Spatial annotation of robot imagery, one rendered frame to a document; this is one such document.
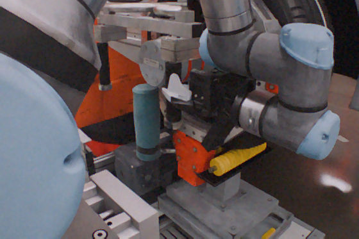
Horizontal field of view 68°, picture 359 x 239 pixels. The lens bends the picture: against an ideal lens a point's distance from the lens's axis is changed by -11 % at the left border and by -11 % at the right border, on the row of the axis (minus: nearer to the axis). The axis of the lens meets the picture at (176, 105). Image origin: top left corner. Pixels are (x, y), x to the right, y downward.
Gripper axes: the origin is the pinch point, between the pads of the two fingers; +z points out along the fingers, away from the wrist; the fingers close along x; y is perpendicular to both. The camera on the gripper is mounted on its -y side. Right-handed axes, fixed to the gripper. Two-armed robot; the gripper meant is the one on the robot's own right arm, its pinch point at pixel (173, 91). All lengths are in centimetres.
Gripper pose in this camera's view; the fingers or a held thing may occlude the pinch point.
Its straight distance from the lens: 65.0
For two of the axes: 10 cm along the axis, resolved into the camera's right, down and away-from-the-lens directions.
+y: 0.0, -9.3, -3.8
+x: -7.5, 2.5, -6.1
